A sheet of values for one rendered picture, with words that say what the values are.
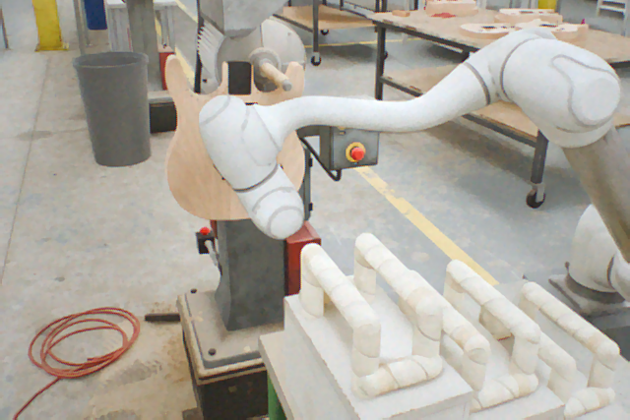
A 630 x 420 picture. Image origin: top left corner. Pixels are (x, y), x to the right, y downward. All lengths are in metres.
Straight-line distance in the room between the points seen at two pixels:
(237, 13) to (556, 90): 0.66
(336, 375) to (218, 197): 0.85
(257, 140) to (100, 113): 3.31
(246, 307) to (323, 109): 1.15
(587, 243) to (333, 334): 0.95
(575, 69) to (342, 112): 0.41
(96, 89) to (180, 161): 2.85
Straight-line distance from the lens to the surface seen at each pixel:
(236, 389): 2.19
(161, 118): 5.10
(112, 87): 4.28
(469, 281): 0.94
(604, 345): 1.01
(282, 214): 1.13
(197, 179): 1.52
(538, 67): 1.14
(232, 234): 2.01
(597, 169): 1.26
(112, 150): 4.45
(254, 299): 2.15
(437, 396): 0.77
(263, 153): 1.12
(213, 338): 2.18
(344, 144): 1.80
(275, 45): 1.67
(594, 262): 1.65
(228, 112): 1.10
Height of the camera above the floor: 1.62
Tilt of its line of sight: 24 degrees down
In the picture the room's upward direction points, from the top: straight up
